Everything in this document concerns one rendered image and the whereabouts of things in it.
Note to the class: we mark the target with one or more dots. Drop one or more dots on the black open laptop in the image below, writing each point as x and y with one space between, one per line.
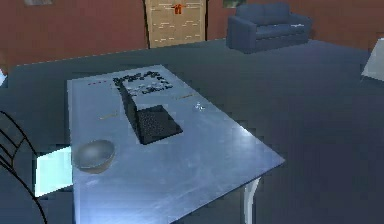
156 125

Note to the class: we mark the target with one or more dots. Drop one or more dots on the small silver object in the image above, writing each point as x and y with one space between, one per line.
199 106

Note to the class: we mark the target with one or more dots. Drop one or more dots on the brown pencil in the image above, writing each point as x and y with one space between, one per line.
185 96
108 115

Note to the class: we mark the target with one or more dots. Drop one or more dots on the blue-grey metal table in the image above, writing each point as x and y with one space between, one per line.
186 173

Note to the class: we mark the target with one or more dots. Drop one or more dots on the tan wooden door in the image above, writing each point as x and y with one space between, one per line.
176 25

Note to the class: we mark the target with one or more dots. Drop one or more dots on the grey bowl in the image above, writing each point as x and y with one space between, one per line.
94 155

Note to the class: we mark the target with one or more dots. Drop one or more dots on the dark blue sofa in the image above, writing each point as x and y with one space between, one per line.
266 28

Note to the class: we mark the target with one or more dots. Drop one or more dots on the green framed picture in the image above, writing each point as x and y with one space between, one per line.
234 3

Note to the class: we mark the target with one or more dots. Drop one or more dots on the pale grey furniture corner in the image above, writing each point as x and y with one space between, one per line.
375 63

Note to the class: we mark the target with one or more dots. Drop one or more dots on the grey framed picture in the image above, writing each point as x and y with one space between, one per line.
38 2

